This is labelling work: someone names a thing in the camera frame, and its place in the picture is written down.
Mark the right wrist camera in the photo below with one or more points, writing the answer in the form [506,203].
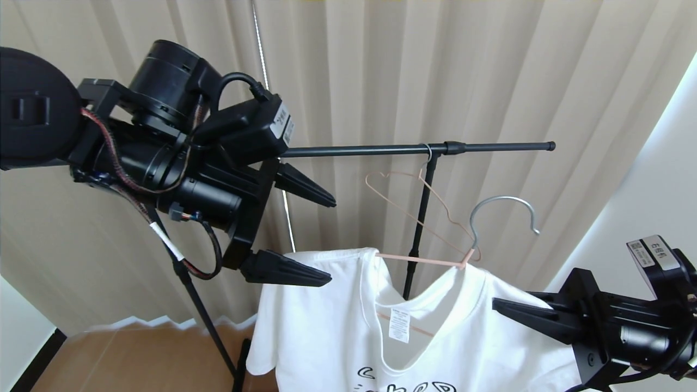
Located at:
[661,261]

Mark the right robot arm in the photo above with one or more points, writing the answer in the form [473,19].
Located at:
[690,354]

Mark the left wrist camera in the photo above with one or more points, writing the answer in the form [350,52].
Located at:
[245,128]

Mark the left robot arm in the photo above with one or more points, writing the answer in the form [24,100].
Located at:
[32,109]

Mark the pink clothes hanger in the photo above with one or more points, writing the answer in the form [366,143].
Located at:
[430,155]
[425,261]

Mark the white printed T-shirt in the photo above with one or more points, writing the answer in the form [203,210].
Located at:
[326,316]

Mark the black clothes rack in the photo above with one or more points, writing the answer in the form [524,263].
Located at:
[490,147]

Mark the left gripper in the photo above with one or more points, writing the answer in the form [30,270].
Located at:
[212,201]

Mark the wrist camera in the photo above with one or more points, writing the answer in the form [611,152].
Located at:
[661,261]
[245,128]

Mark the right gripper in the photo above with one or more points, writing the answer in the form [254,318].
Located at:
[626,332]

